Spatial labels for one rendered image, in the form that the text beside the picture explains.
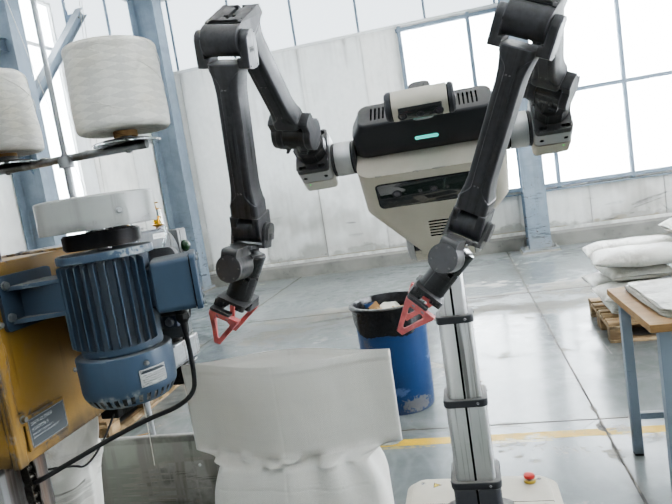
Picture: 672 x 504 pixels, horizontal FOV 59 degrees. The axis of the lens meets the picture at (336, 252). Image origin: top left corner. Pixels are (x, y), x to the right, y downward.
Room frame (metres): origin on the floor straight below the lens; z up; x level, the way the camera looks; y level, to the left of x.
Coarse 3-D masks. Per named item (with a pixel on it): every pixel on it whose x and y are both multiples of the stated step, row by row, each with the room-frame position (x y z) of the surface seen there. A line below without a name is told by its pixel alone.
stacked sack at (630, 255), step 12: (600, 252) 4.21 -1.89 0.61; (612, 252) 4.07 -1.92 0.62; (624, 252) 4.01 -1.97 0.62; (636, 252) 3.97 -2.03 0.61; (648, 252) 3.92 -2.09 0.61; (660, 252) 3.90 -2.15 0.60; (600, 264) 4.01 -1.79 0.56; (612, 264) 3.98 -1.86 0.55; (624, 264) 3.96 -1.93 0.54; (636, 264) 3.93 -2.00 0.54; (648, 264) 3.91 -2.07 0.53
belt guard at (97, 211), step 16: (112, 192) 0.88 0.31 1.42; (128, 192) 0.90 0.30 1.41; (144, 192) 0.93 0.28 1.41; (48, 208) 0.87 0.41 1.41; (64, 208) 0.86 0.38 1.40; (80, 208) 0.86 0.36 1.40; (96, 208) 0.87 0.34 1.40; (112, 208) 0.88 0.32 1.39; (128, 208) 0.90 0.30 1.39; (144, 208) 0.92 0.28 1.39; (48, 224) 0.87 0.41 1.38; (64, 224) 0.86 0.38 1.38; (80, 224) 0.86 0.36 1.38; (96, 224) 0.87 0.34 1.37; (112, 224) 0.88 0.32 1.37
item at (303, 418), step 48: (240, 384) 1.22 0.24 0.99; (288, 384) 1.18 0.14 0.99; (336, 384) 1.19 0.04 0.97; (384, 384) 1.19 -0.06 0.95; (240, 432) 1.24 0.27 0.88; (288, 432) 1.18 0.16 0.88; (336, 432) 1.18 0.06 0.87; (384, 432) 1.19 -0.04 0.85; (240, 480) 1.21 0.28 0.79; (288, 480) 1.17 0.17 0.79; (336, 480) 1.14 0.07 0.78; (384, 480) 1.18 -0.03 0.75
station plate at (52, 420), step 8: (48, 408) 0.93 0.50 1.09; (56, 408) 0.95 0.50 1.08; (64, 408) 0.97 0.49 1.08; (40, 416) 0.91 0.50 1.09; (48, 416) 0.93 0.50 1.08; (56, 416) 0.94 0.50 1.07; (64, 416) 0.96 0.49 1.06; (32, 424) 0.89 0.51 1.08; (40, 424) 0.91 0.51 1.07; (48, 424) 0.92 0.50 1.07; (56, 424) 0.94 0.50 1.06; (64, 424) 0.96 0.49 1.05; (32, 432) 0.89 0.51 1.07; (40, 432) 0.90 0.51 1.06; (48, 432) 0.92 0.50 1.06; (56, 432) 0.94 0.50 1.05; (32, 440) 0.89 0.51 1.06; (40, 440) 0.90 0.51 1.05
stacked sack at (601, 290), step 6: (666, 276) 4.11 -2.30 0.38; (612, 282) 4.18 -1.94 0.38; (618, 282) 4.14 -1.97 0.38; (624, 282) 4.11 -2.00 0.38; (594, 288) 4.26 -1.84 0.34; (600, 288) 4.17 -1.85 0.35; (606, 288) 4.09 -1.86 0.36; (600, 294) 4.08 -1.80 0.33; (606, 294) 3.99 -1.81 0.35; (606, 300) 3.93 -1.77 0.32; (612, 300) 3.92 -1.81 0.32
